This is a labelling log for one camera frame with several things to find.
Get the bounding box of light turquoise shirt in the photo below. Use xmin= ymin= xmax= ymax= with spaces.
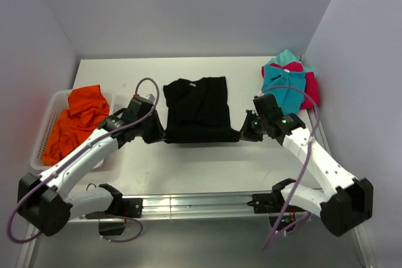
xmin=266 ymin=50 xmax=300 ymax=67

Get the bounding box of white plastic basket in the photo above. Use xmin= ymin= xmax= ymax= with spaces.
xmin=30 ymin=88 xmax=114 ymax=171

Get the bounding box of teal shirt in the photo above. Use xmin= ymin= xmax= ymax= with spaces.
xmin=261 ymin=62 xmax=306 ymax=114

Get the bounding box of magenta shirt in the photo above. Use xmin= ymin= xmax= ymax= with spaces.
xmin=261 ymin=61 xmax=320 ymax=114

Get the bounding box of orange shirt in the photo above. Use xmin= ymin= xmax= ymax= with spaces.
xmin=42 ymin=85 xmax=110 ymax=166

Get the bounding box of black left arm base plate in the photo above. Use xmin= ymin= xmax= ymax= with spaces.
xmin=85 ymin=198 xmax=143 ymax=219

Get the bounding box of black t-shirt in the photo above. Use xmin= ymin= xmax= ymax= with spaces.
xmin=163 ymin=77 xmax=239 ymax=144

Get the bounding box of aluminium rail frame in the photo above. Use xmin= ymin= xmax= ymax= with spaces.
xmin=17 ymin=54 xmax=378 ymax=268

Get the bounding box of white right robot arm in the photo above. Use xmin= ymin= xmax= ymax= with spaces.
xmin=240 ymin=94 xmax=374 ymax=237

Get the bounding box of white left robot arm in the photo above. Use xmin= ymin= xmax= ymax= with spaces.
xmin=15 ymin=95 xmax=164 ymax=237

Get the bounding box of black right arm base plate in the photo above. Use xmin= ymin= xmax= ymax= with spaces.
xmin=247 ymin=192 xmax=285 ymax=214

